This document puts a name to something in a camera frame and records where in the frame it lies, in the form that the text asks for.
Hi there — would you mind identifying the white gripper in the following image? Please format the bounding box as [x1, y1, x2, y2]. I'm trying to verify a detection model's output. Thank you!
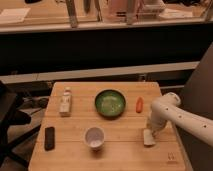
[147, 113, 167, 136]

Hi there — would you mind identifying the white sponge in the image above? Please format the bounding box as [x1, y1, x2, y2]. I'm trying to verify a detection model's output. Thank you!
[143, 129, 155, 146]

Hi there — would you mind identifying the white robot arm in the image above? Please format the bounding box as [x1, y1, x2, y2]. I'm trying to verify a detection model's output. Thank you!
[147, 92, 213, 147]

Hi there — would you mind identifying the orange carrot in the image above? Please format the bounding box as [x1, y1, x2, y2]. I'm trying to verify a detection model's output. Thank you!
[136, 97, 143, 113]

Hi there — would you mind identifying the dark panel at right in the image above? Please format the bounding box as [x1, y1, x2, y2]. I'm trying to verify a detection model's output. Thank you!
[177, 42, 213, 171]

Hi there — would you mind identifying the green bowl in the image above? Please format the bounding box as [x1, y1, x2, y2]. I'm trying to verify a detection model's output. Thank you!
[94, 89, 126, 118]

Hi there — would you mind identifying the white cup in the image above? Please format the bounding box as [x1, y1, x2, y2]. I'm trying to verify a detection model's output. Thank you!
[84, 127, 105, 150]

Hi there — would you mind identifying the white plastic bottle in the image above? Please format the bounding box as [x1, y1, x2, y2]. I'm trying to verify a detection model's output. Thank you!
[59, 87, 72, 117]

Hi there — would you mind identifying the black rectangular block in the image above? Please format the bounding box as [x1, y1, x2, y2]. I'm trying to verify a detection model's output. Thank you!
[44, 127, 55, 151]

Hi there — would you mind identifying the black office chair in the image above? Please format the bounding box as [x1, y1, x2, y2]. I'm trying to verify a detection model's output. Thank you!
[0, 80, 40, 167]

